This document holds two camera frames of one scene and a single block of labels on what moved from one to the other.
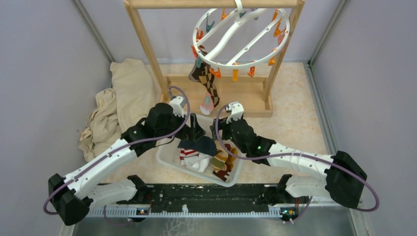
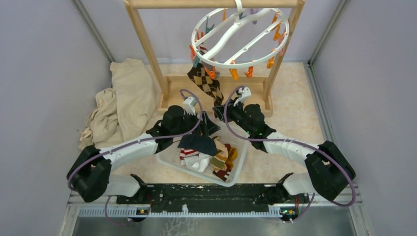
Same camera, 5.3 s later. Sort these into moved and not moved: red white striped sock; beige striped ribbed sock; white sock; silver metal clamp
Moved: silver metal clamp
Not moved: red white striped sock; white sock; beige striped ribbed sock
